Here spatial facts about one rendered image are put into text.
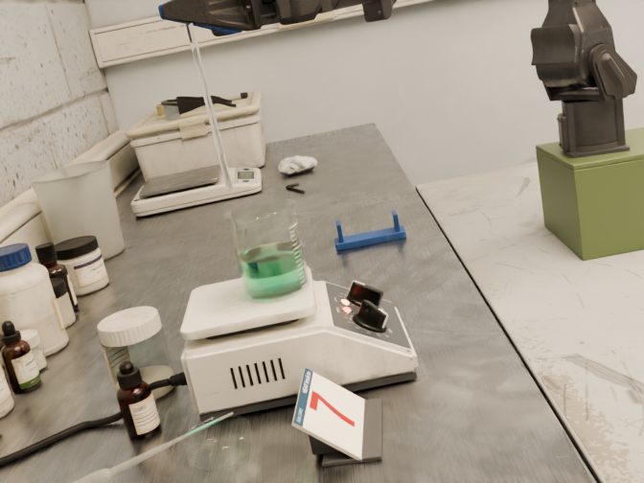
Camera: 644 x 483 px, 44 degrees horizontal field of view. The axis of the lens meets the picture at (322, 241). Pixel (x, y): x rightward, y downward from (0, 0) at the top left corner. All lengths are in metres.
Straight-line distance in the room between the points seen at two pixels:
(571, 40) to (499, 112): 1.34
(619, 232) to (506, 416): 0.36
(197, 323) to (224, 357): 0.04
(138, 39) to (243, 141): 0.48
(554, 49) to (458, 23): 1.28
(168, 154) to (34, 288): 0.92
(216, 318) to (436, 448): 0.22
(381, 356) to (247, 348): 0.12
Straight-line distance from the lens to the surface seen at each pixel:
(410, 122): 2.20
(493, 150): 2.25
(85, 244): 1.18
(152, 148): 1.84
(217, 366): 0.70
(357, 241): 1.11
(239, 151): 1.83
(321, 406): 0.64
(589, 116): 0.95
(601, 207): 0.93
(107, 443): 0.75
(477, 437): 0.63
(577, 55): 0.91
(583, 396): 0.67
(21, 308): 0.98
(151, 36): 2.15
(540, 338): 0.77
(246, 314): 0.69
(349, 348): 0.69
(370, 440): 0.64
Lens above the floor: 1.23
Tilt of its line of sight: 16 degrees down
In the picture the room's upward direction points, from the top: 11 degrees counter-clockwise
